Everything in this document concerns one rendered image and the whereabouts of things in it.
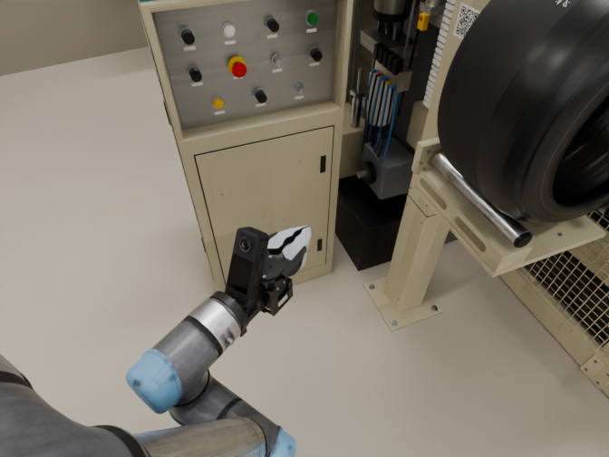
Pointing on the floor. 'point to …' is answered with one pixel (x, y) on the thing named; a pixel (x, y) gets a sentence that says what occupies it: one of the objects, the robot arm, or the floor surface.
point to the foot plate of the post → (429, 307)
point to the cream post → (410, 273)
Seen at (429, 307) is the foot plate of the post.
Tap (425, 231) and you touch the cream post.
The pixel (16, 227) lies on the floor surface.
